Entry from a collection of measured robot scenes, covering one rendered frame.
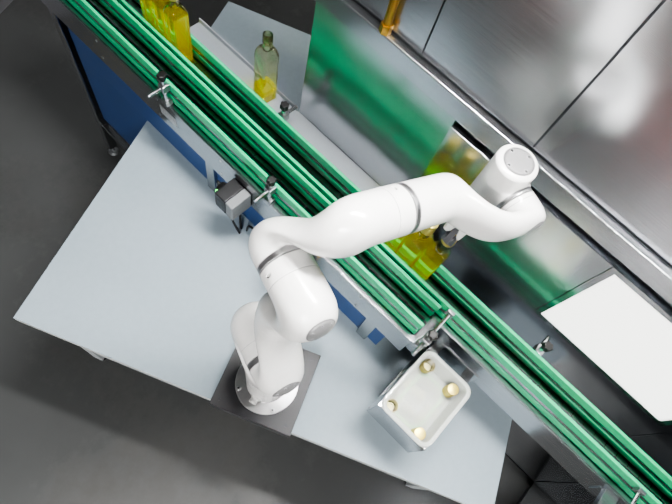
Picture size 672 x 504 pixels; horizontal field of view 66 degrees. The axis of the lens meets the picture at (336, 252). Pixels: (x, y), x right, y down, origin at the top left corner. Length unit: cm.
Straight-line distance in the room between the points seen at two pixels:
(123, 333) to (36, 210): 126
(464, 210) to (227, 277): 103
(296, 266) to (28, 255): 205
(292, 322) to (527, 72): 65
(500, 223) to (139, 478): 191
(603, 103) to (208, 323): 126
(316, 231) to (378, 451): 104
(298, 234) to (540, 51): 56
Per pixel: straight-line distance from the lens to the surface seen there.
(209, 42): 191
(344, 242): 79
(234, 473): 241
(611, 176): 115
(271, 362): 114
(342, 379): 171
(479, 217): 94
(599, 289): 134
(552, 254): 132
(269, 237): 88
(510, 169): 99
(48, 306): 184
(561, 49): 106
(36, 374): 260
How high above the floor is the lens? 241
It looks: 65 degrees down
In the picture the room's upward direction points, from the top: 23 degrees clockwise
